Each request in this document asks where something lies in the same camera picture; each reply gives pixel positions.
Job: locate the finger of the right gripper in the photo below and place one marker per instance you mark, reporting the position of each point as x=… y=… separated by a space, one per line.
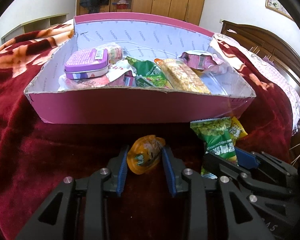
x=266 y=163
x=222 y=167

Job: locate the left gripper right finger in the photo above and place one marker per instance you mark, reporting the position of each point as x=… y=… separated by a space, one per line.
x=216 y=209

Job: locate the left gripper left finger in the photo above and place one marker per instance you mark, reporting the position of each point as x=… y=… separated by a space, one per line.
x=75 y=209

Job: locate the small yellow candy packet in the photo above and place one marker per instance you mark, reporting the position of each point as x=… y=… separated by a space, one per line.
x=236 y=130

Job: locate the orange jelly cup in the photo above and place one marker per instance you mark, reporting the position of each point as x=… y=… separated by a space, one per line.
x=145 y=154

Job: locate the orange corn snack pack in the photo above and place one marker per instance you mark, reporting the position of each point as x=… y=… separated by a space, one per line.
x=181 y=77

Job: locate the green pea snack bag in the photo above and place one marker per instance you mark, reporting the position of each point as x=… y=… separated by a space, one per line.
x=148 y=74

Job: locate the pink peach drink pouch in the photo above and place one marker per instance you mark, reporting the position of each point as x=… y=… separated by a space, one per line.
x=119 y=74

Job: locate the purple candy tin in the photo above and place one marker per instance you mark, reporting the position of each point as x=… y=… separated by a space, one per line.
x=86 y=64

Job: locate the clear candy pack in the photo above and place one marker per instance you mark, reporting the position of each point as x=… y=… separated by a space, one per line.
x=115 y=51

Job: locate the red floral blanket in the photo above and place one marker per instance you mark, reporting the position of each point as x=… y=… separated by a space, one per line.
x=35 y=156

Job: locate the wooden headboard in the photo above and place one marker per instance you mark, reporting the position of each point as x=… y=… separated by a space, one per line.
x=266 y=44

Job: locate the framed wedding photo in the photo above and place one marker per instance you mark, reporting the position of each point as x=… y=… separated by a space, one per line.
x=276 y=6

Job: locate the pink cardboard box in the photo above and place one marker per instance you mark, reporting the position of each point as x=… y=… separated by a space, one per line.
x=143 y=37

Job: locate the grey low shelf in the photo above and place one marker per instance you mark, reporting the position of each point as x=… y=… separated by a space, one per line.
x=34 y=25

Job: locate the red pot on shelf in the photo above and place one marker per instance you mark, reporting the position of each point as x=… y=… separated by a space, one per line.
x=121 y=5

